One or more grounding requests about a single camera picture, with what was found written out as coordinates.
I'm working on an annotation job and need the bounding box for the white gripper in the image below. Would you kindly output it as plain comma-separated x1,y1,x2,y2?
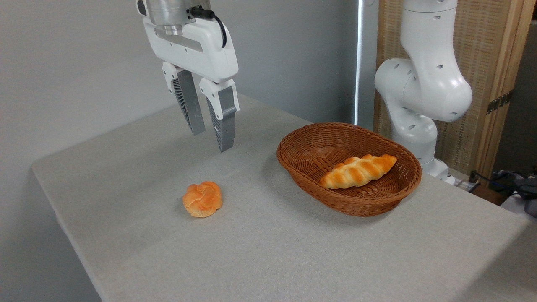
143,18,240,153

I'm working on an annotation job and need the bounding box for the long braided bread loaf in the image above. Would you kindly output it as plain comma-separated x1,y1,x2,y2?
320,154,398,190

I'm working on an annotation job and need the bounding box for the round knotted bread roll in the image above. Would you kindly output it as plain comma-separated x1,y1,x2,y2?
182,181,223,218

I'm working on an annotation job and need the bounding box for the brown wicker basket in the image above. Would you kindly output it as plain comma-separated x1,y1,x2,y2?
276,122,422,217

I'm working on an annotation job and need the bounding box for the grey tablecloth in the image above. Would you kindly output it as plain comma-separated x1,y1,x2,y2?
31,88,537,302

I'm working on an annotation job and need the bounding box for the white power strip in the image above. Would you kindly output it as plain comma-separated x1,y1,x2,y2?
454,177,481,193

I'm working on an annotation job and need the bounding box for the woven wooden folding screen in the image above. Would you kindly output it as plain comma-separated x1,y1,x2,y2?
373,0,537,177

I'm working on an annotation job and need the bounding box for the dark metal screen hinge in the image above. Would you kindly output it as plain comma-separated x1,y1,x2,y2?
487,90,514,115

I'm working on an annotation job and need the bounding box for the grey blue bag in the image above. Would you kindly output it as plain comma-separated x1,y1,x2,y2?
489,169,537,218

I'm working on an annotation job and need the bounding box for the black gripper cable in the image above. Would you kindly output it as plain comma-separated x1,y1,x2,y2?
190,6,228,48

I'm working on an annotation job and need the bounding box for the black floor cable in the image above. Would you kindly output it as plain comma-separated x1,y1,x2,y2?
468,169,537,198

